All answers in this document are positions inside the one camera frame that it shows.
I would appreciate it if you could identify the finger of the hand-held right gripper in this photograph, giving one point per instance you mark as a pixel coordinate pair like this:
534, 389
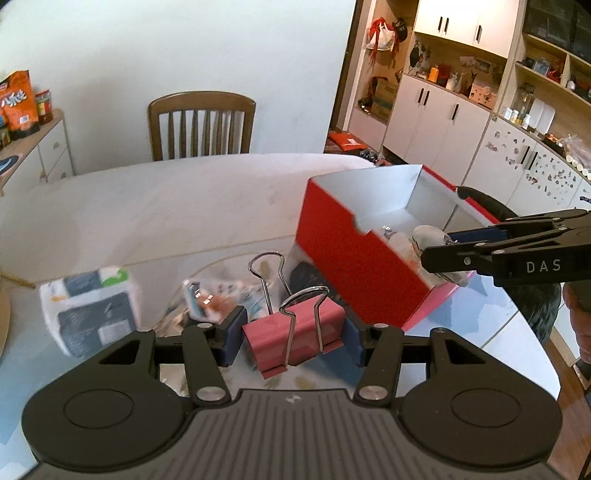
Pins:
480, 235
452, 259

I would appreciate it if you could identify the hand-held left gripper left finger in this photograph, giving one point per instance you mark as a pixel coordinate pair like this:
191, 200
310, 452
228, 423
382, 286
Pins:
233, 334

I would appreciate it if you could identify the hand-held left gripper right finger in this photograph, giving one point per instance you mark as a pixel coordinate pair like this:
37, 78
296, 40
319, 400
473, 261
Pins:
353, 341

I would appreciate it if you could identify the white plush toy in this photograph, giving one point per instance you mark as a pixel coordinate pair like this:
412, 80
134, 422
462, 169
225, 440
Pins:
427, 235

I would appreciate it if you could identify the fish print snack packet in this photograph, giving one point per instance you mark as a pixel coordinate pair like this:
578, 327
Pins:
217, 295

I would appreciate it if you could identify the pink binder clip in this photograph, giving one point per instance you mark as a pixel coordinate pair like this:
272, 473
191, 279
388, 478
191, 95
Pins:
277, 341

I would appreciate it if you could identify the red cardboard box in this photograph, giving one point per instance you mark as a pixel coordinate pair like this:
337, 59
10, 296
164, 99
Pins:
355, 267

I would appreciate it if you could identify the white grey tissue pack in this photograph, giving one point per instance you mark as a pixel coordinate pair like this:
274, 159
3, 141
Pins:
92, 309

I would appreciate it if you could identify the white marble desktop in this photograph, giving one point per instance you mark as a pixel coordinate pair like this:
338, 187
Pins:
161, 207

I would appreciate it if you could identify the person's right hand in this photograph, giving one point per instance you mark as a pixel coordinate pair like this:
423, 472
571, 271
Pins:
581, 318

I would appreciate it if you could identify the black padded jacket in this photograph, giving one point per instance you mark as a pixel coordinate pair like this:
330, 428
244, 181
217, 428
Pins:
540, 309

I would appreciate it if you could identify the dark blue speckled mat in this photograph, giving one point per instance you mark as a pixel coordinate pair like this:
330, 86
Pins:
304, 281

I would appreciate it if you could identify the gold spoon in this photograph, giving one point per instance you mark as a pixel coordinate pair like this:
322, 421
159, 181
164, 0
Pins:
18, 280

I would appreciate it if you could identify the red white hanging bag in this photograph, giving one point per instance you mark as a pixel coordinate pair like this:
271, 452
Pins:
381, 37

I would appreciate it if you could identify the beige cooking pot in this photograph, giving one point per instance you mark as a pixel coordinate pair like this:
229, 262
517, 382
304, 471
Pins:
3, 323

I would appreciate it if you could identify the wooden chair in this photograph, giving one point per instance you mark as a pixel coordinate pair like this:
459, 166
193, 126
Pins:
203, 104

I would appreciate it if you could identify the white sideboard cabinet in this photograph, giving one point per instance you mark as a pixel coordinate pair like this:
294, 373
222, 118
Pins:
51, 152

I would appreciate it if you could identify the red lidded jar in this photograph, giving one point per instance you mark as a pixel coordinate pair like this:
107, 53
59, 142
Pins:
44, 107

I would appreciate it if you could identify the orange snack bag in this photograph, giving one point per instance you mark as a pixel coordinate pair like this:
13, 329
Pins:
18, 104

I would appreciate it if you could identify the white wall cabinet unit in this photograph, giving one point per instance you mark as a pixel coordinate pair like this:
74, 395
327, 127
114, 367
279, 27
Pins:
452, 120

